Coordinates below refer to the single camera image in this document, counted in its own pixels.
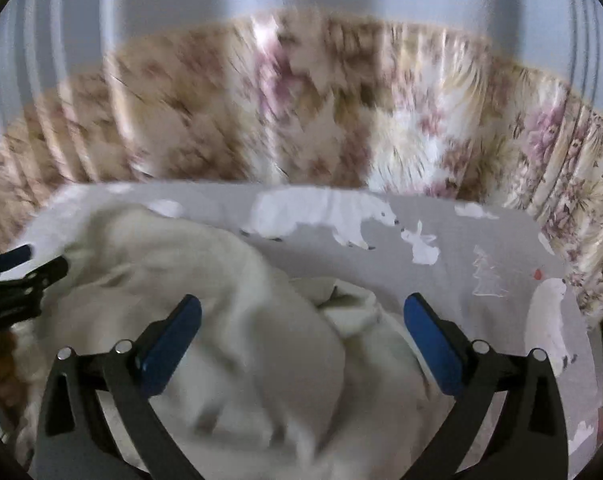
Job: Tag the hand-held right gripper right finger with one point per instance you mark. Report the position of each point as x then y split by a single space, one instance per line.
434 340

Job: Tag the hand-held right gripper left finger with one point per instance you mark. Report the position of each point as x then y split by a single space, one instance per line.
174 340

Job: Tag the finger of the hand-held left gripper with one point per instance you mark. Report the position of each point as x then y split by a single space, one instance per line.
8 259
41 272

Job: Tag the beige jacket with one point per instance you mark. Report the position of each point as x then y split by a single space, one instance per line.
206 285

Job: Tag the bed with grey printed sheet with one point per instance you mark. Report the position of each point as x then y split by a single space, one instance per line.
431 285

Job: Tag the blue floral curtain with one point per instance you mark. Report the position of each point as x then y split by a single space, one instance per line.
331 110

